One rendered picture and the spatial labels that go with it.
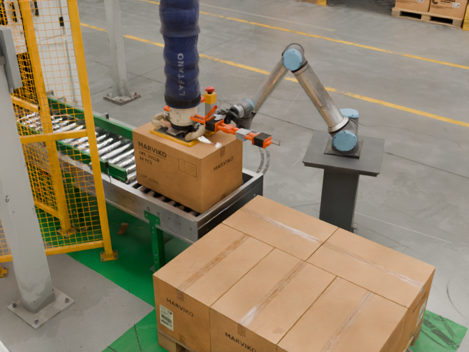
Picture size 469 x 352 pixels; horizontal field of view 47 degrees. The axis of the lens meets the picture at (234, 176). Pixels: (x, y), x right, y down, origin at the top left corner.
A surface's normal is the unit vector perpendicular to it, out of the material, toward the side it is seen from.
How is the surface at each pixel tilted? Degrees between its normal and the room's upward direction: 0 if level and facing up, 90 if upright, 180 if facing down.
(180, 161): 90
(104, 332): 0
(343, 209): 90
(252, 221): 0
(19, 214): 90
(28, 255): 90
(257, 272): 0
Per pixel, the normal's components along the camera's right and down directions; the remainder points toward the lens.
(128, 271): 0.00, -0.86
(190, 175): -0.62, 0.40
